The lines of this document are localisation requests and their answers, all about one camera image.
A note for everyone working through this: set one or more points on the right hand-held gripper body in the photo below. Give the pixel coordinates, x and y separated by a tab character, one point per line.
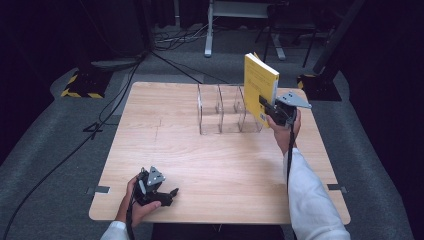
285	108

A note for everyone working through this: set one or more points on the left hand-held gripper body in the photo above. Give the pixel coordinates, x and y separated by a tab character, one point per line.
150	186

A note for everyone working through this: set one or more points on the yellow book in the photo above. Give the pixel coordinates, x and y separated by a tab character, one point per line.
258	90

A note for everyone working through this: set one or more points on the clear acrylic book rack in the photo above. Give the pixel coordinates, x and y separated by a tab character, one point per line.
220	110

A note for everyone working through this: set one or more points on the person's right hand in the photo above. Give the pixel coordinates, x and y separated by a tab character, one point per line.
283	135

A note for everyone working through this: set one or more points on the person's left hand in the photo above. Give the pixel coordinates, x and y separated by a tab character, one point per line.
133	213

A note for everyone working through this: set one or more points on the grey stand with striped base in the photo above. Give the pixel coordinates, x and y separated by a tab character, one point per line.
321	87

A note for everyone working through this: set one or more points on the grey tape strip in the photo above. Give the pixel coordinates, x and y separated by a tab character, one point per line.
336	187
100	190

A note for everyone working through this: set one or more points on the black chair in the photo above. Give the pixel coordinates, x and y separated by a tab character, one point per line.
290	23

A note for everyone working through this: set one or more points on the black yellow striped stand base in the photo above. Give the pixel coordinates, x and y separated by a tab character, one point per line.
85	85

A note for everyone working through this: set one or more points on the white desk frame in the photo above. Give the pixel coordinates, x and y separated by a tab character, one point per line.
209	36

